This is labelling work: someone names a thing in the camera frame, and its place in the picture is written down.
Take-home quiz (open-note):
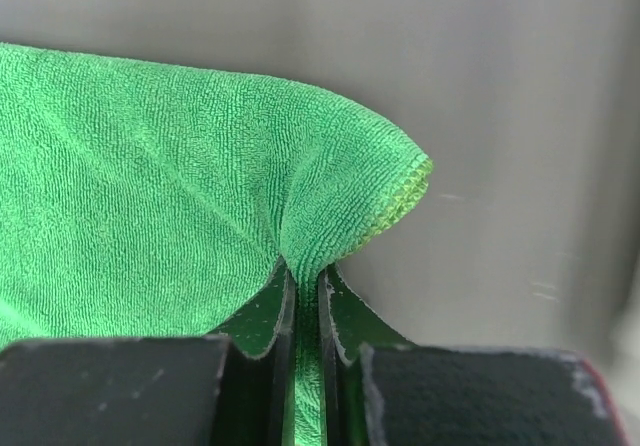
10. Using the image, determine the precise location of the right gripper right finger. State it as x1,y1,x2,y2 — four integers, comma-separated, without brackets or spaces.
316,264,415,445

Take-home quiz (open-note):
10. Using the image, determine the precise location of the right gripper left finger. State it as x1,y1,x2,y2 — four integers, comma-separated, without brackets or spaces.
211,258,297,445

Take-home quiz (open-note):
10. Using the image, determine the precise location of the green towel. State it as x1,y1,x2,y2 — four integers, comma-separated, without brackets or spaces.
1,44,433,445

